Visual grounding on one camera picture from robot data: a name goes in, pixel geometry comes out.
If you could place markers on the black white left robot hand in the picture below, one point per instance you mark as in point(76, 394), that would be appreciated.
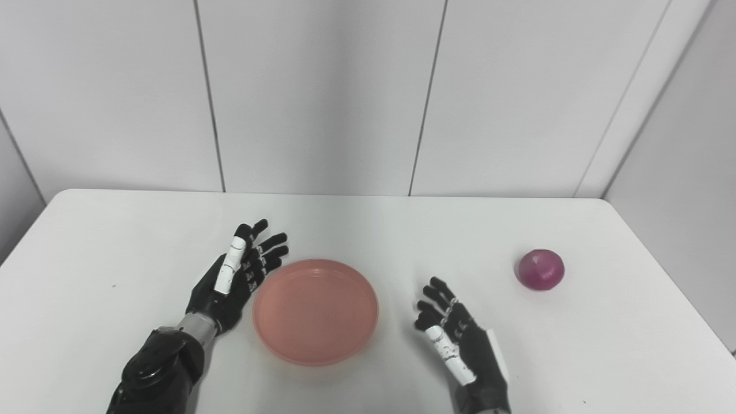
point(230, 287)

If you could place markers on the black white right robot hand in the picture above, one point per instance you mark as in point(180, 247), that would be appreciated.
point(468, 345)

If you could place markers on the pink round plate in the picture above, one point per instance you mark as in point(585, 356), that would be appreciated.
point(315, 311)

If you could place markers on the purple red onion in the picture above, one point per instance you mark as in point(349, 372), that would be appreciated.
point(540, 269)

